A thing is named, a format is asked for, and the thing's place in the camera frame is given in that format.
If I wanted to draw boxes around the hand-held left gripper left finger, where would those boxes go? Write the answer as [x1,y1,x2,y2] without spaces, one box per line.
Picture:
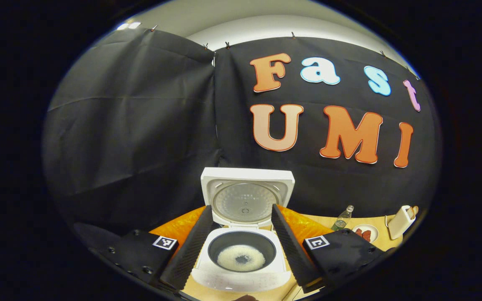
[94,204,215,291]

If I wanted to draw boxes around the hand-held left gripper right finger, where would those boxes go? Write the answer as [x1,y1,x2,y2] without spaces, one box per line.
[271,204,386,293]

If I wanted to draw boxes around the white rice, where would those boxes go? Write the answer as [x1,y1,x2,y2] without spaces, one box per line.
[216,244,266,272]

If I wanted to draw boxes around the white rice cooker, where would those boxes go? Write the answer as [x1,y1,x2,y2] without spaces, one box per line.
[190,167,296,292]

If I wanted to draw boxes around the clear plastic water bottle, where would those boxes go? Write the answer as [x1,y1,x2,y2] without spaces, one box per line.
[331,204,355,232]

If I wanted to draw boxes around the white round plate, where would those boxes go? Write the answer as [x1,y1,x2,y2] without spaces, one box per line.
[351,224,380,243]

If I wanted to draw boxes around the white toaster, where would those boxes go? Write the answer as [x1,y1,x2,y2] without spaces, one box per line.
[387,205,417,240]

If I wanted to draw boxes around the black backdrop cloth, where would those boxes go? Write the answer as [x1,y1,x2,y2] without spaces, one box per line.
[42,27,441,235]

